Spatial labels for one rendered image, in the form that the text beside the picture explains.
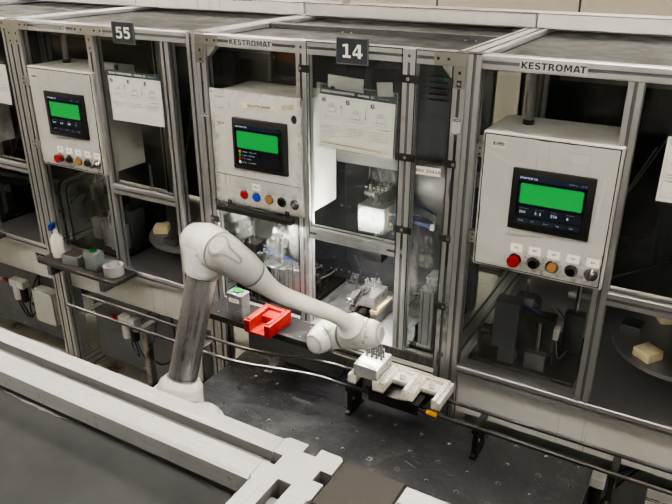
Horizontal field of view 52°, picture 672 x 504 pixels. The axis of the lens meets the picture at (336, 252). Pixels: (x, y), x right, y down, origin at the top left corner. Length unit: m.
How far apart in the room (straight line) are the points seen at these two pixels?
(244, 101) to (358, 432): 1.31
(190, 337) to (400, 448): 0.85
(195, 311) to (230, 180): 0.68
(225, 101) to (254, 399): 1.17
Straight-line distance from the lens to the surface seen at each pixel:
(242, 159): 2.71
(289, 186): 2.64
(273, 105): 2.60
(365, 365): 2.55
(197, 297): 2.32
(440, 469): 2.51
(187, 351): 2.39
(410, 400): 2.51
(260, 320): 2.84
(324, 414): 2.72
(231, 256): 2.13
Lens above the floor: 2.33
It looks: 24 degrees down
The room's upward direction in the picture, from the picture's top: straight up
